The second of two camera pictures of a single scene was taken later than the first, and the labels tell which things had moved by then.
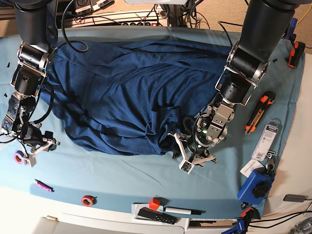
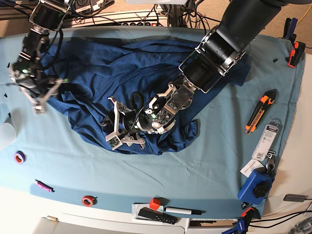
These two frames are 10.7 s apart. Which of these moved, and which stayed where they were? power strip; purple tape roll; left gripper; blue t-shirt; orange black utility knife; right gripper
Moved: right gripper; left gripper
Stayed: power strip; purple tape roll; orange black utility knife; blue t-shirt
